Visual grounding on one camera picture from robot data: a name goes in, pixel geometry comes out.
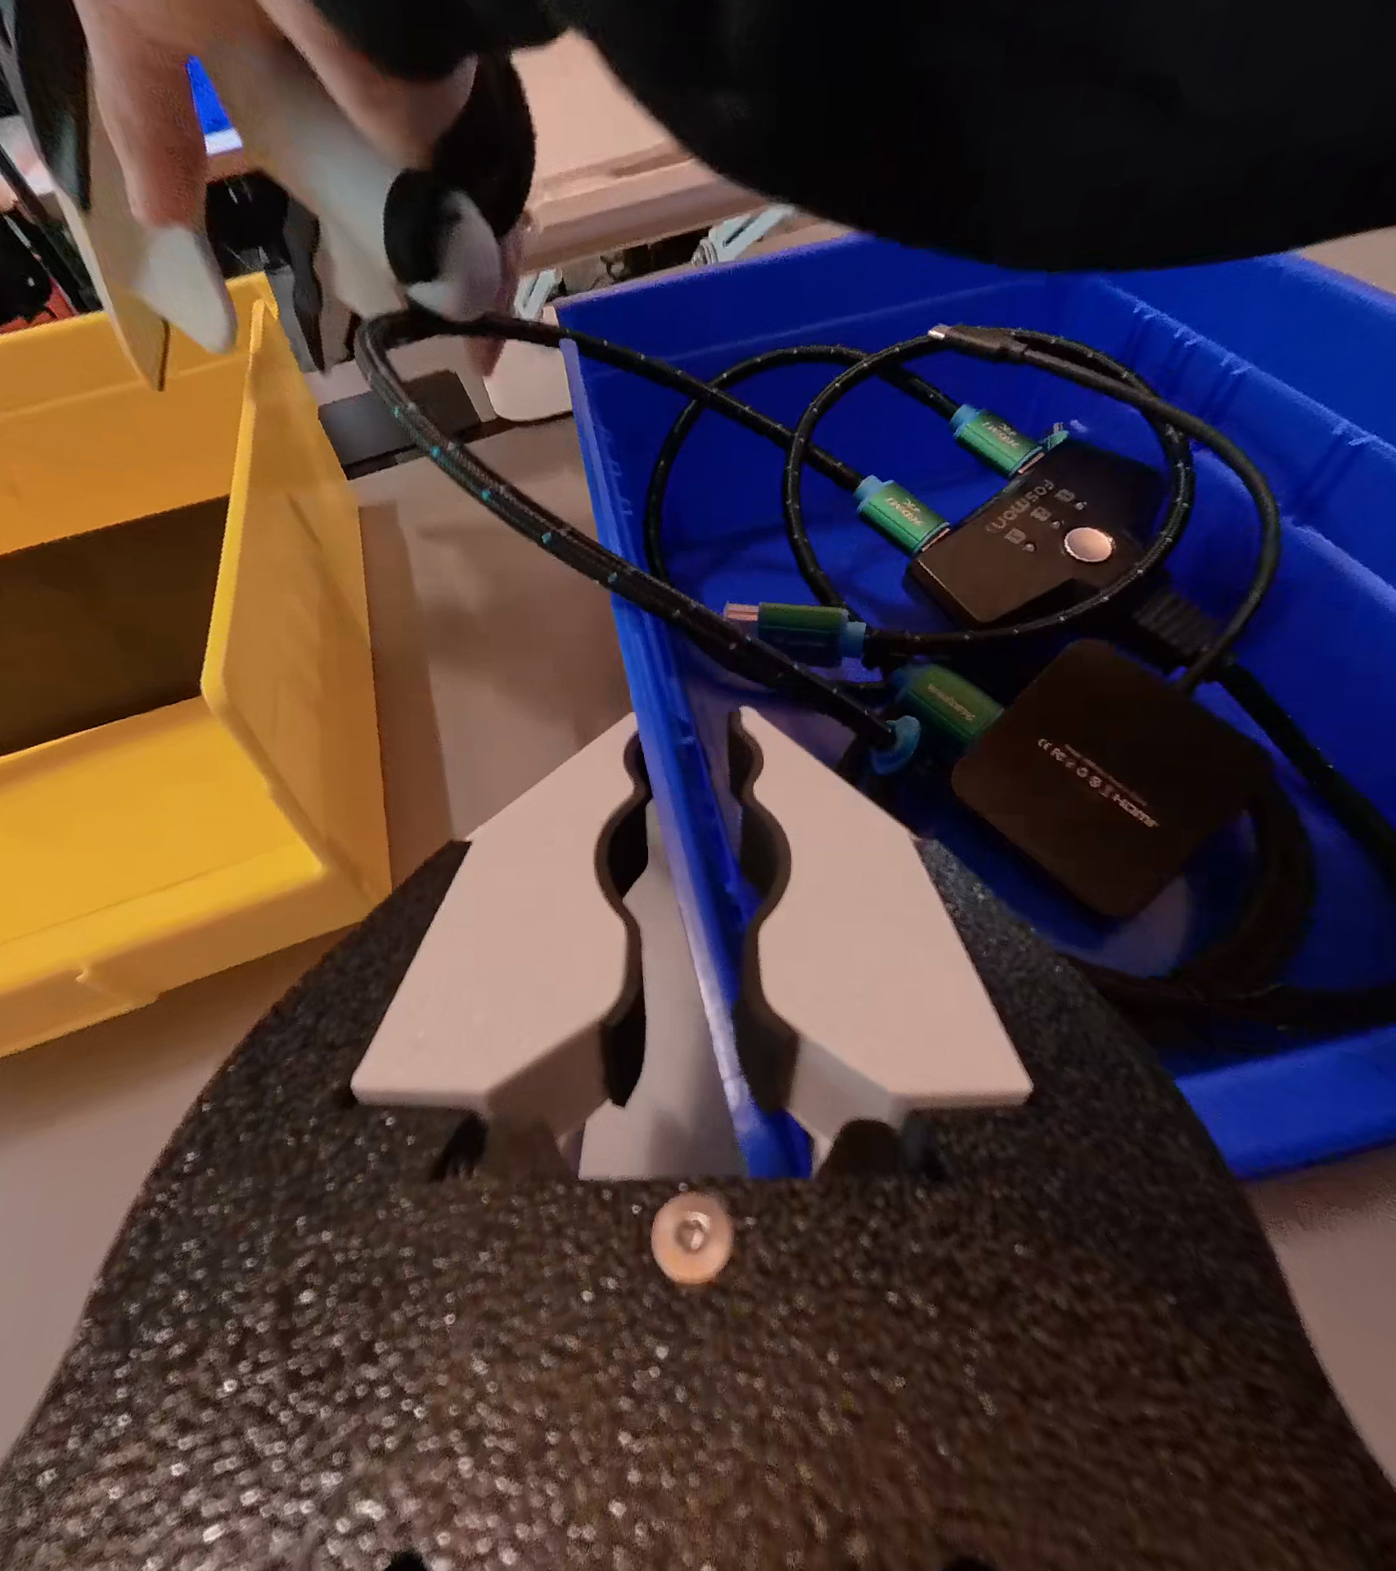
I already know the yellow plastic bin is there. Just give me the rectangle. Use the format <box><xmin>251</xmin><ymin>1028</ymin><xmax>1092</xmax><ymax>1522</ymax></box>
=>
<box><xmin>0</xmin><ymin>272</ymin><xmax>397</xmax><ymax>1092</ymax></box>

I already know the thick plain black cable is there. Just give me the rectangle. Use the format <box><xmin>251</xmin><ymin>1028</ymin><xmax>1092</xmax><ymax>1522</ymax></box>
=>
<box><xmin>1066</xmin><ymin>601</ymin><xmax>1396</xmax><ymax>1022</ymax></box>

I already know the blue plastic bin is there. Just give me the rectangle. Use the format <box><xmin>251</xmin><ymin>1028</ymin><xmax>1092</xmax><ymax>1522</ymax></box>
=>
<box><xmin>554</xmin><ymin>226</ymin><xmax>1396</xmax><ymax>1184</ymax></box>

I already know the braided usb cable green plug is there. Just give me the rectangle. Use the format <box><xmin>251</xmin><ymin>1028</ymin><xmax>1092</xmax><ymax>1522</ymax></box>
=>
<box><xmin>723</xmin><ymin>344</ymin><xmax>1197</xmax><ymax>671</ymax></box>

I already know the braided cable with green plug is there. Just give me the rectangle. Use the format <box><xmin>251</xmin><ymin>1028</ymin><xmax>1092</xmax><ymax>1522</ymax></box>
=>
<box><xmin>647</xmin><ymin>369</ymin><xmax>958</xmax><ymax>671</ymax></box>
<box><xmin>673</xmin><ymin>362</ymin><xmax>1074</xmax><ymax>482</ymax></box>

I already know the black usb hub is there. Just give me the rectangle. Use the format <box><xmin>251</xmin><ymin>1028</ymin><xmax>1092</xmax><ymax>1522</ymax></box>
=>
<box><xmin>904</xmin><ymin>442</ymin><xmax>1168</xmax><ymax>629</ymax></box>

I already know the black square adapter box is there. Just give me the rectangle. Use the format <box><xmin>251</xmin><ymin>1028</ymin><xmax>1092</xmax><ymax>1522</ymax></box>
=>
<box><xmin>950</xmin><ymin>639</ymin><xmax>1271</xmax><ymax>923</ymax></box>

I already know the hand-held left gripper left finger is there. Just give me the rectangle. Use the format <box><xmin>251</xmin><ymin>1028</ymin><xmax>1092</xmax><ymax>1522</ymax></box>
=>
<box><xmin>348</xmin><ymin>712</ymin><xmax>657</xmax><ymax>1184</ymax></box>

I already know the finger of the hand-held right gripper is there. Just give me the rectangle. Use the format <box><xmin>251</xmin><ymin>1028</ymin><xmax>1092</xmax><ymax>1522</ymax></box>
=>
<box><xmin>143</xmin><ymin>225</ymin><xmax>243</xmax><ymax>356</ymax></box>
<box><xmin>58</xmin><ymin>153</ymin><xmax>176</xmax><ymax>395</ymax></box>

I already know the black cable with slim plug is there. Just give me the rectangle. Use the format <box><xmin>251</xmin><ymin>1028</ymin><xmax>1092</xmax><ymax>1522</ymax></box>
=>
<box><xmin>929</xmin><ymin>321</ymin><xmax>1284</xmax><ymax>689</ymax></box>

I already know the person's right hand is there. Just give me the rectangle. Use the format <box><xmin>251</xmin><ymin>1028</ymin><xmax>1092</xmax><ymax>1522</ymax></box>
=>
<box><xmin>73</xmin><ymin>0</ymin><xmax>485</xmax><ymax>236</ymax></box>

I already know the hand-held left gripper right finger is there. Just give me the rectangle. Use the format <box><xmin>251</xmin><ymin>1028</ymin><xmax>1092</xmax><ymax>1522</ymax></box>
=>
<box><xmin>726</xmin><ymin>706</ymin><xmax>1037</xmax><ymax>1179</ymax></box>

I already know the thick braided black cable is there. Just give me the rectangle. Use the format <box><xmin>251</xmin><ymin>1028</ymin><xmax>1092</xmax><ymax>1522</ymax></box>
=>
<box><xmin>354</xmin><ymin>306</ymin><xmax>1007</xmax><ymax>776</ymax></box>

